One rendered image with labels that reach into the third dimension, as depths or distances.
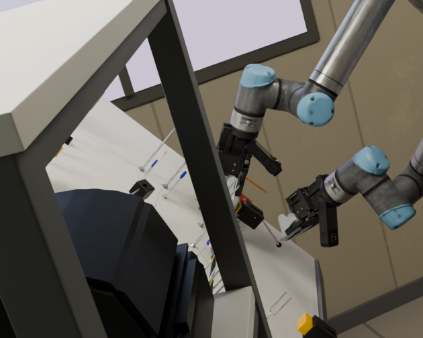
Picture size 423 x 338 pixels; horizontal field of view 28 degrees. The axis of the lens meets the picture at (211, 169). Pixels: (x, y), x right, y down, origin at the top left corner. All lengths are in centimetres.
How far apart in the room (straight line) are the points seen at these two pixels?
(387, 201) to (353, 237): 169
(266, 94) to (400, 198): 39
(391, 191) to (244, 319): 104
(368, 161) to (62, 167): 68
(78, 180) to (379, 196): 68
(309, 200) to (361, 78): 149
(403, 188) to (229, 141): 42
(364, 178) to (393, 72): 164
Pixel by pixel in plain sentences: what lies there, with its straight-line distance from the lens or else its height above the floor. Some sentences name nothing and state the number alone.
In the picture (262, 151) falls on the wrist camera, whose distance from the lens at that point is 201.
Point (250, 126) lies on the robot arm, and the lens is 198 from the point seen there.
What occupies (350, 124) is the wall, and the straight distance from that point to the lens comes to 350.
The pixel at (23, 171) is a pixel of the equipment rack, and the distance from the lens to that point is 42.
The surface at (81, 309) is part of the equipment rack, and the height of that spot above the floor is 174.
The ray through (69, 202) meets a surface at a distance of 92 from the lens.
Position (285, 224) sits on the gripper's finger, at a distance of 212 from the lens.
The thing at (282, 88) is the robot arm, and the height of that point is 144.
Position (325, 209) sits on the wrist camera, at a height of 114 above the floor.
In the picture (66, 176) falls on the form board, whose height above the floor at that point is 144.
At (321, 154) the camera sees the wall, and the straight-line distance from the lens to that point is 347.
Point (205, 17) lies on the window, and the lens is 318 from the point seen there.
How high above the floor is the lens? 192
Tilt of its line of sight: 18 degrees down
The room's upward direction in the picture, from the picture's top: 17 degrees counter-clockwise
